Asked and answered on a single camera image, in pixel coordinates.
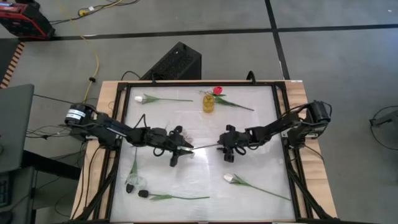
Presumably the white glossy work sheet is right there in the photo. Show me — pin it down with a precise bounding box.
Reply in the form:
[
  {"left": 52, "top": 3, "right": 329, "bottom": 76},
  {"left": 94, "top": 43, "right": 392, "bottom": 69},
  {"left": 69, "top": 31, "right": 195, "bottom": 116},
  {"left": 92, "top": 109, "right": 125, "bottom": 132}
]
[{"left": 109, "top": 84, "right": 297, "bottom": 222}]

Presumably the gray desk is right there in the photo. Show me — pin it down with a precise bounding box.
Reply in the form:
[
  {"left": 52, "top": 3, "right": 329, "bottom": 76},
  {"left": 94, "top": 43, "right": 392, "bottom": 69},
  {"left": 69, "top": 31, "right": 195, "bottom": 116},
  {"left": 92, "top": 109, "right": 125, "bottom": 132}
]
[{"left": 0, "top": 83, "right": 35, "bottom": 174}]

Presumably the thin black cable loop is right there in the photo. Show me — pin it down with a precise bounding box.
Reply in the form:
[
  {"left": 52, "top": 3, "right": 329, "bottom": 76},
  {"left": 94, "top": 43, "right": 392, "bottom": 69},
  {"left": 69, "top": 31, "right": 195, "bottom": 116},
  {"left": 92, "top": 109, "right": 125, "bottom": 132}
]
[{"left": 120, "top": 70, "right": 142, "bottom": 82}]

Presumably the yellow glass vase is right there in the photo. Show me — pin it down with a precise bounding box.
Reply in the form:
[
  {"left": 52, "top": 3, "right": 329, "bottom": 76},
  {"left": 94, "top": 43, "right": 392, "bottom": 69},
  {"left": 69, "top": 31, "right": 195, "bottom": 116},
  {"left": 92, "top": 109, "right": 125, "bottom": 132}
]
[{"left": 202, "top": 94, "right": 215, "bottom": 114}]

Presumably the cable with yellow plug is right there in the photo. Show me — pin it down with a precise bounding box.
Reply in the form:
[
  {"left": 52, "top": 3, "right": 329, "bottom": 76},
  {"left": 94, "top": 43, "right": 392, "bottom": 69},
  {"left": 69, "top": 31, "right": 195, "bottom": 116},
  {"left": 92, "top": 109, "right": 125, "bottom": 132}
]
[{"left": 49, "top": 0, "right": 141, "bottom": 26}]

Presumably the black speaker box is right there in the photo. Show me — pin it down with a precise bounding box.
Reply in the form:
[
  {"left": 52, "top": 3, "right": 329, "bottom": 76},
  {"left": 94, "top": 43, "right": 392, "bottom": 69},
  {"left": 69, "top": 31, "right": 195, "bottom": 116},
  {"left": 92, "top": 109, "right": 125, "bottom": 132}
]
[{"left": 139, "top": 41, "right": 203, "bottom": 82}]

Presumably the black metal table frame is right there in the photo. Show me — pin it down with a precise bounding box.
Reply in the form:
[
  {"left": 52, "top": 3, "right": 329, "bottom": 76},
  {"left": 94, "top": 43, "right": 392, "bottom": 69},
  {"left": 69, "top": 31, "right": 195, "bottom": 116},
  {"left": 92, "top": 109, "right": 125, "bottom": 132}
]
[{"left": 67, "top": 80, "right": 343, "bottom": 224}]

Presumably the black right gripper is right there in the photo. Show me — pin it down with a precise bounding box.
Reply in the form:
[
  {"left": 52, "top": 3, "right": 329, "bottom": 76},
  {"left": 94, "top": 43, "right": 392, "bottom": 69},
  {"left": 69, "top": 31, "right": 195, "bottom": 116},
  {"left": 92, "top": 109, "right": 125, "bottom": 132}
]
[{"left": 217, "top": 124, "right": 252, "bottom": 163}]

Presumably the black desk base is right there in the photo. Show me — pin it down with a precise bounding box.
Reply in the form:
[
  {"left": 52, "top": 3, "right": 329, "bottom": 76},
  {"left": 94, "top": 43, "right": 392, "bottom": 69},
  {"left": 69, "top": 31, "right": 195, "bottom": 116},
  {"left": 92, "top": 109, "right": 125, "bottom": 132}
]
[{"left": 21, "top": 150, "right": 82, "bottom": 181}]

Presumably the black artificial tulip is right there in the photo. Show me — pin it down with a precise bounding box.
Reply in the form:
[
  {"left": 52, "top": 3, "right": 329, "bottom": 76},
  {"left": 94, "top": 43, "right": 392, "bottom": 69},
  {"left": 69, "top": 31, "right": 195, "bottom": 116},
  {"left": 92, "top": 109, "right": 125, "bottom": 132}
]
[
  {"left": 137, "top": 189, "right": 211, "bottom": 201},
  {"left": 125, "top": 147, "right": 139, "bottom": 194}
]

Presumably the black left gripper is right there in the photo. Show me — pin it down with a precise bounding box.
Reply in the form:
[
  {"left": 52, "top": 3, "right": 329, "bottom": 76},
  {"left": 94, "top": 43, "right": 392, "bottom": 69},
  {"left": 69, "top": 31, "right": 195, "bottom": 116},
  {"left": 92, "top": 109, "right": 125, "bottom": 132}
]
[{"left": 145, "top": 125, "right": 195, "bottom": 167}]

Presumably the dark keyboard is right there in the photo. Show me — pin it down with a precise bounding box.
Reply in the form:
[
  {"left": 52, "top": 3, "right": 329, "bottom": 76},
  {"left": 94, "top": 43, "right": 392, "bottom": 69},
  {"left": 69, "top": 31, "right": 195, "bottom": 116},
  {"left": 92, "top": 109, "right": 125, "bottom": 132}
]
[{"left": 0, "top": 179, "right": 11, "bottom": 208}]

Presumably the black cable bundle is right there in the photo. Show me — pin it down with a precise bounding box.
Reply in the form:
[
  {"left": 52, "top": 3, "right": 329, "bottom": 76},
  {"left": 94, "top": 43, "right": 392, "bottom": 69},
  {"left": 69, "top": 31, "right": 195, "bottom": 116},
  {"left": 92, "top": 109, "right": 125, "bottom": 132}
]
[{"left": 25, "top": 123, "right": 74, "bottom": 140}]

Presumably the white artificial tulip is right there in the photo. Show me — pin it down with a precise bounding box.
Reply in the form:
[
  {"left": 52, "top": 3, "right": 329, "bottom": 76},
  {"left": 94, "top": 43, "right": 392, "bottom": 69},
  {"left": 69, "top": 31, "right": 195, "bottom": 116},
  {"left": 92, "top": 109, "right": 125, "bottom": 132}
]
[
  {"left": 134, "top": 93, "right": 194, "bottom": 105},
  {"left": 223, "top": 172, "right": 292, "bottom": 202}
]

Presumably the dark mat with striped edge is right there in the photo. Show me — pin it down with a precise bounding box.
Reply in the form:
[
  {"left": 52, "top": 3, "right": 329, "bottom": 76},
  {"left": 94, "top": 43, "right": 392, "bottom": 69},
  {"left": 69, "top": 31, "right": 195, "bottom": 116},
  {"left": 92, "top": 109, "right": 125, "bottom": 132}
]
[{"left": 0, "top": 39, "right": 26, "bottom": 90}]

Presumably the clear glass vase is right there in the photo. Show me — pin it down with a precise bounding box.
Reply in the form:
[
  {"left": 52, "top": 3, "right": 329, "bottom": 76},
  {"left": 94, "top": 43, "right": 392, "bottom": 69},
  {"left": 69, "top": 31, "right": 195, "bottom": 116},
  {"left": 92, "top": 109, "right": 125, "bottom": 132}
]
[{"left": 126, "top": 172, "right": 147, "bottom": 190}]

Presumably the long yellow cable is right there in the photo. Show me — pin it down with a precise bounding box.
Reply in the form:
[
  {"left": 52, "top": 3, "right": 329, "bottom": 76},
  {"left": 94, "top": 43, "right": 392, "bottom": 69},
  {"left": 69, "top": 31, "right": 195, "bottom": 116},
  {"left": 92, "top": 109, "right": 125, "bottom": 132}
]
[{"left": 55, "top": 0, "right": 101, "bottom": 105}]

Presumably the red and black machine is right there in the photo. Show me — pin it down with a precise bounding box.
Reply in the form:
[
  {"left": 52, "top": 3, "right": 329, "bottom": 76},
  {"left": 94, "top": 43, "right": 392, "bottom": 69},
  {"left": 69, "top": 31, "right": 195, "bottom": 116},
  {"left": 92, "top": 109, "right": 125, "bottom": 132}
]
[{"left": 0, "top": 0, "right": 57, "bottom": 40}]

